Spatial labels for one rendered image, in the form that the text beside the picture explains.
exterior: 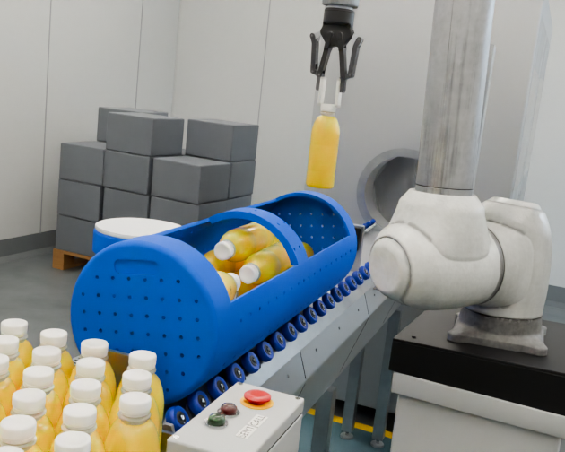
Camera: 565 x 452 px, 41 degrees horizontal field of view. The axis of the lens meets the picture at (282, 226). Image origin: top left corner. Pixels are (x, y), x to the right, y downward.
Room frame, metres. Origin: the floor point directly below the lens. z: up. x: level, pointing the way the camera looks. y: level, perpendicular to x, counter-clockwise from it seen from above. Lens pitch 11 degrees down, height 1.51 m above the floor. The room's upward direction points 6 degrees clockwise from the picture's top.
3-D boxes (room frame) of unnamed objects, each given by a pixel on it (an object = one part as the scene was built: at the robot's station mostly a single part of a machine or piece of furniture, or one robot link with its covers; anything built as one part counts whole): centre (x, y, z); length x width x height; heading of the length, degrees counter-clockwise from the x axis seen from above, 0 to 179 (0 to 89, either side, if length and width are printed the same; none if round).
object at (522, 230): (1.42, -0.43, 1.23); 0.18 x 0.16 x 0.22; 124
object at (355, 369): (3.10, -0.39, 0.31); 0.06 x 0.06 x 0.63; 70
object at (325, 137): (1.89, -0.08, 1.36); 0.07 x 0.07 x 0.19
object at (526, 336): (1.44, -0.45, 1.10); 0.22 x 0.18 x 0.06; 162
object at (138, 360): (1.01, 0.18, 1.10); 0.04 x 0.04 x 0.02
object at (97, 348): (1.04, 0.26, 1.10); 0.04 x 0.04 x 0.02
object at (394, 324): (3.05, -0.52, 0.31); 0.06 x 0.06 x 0.63; 70
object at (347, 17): (1.89, -0.08, 1.66); 0.08 x 0.07 x 0.09; 71
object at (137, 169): (5.45, 0.95, 0.59); 1.20 x 0.80 x 1.19; 66
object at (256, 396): (0.92, 0.01, 1.11); 0.04 x 0.04 x 0.01
